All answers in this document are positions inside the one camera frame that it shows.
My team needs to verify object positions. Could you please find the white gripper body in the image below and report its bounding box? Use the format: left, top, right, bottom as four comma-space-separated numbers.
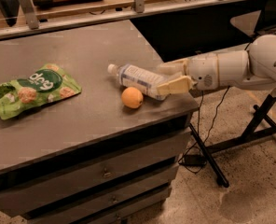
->
188, 53, 219, 91

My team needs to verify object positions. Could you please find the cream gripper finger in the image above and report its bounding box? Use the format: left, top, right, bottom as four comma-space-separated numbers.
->
156, 58, 189, 75
157, 76, 193, 95

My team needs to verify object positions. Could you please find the clear plastic water bottle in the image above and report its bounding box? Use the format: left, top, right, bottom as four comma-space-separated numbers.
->
107, 64, 167, 101

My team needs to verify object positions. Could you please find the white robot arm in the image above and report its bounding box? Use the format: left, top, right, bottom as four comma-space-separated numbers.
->
157, 35, 276, 95

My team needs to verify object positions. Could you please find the orange fruit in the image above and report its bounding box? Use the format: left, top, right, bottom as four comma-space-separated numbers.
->
121, 87, 144, 109

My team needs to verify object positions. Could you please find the black power adapter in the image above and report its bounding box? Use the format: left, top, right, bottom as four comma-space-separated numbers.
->
183, 155, 206, 167

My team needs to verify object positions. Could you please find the grey drawer cabinet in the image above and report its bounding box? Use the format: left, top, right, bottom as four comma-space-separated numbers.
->
0, 21, 197, 224

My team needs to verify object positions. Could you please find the green snack bag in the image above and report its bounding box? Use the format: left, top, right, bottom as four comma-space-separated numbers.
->
0, 63, 82, 120

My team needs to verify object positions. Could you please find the black cable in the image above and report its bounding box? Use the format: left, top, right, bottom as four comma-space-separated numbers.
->
178, 86, 232, 175

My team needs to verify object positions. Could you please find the black stand frame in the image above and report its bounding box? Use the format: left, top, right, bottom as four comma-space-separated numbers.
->
189, 88, 276, 188

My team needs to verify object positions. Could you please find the metal shelf rail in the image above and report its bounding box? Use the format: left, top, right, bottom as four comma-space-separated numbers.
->
0, 0, 247, 40

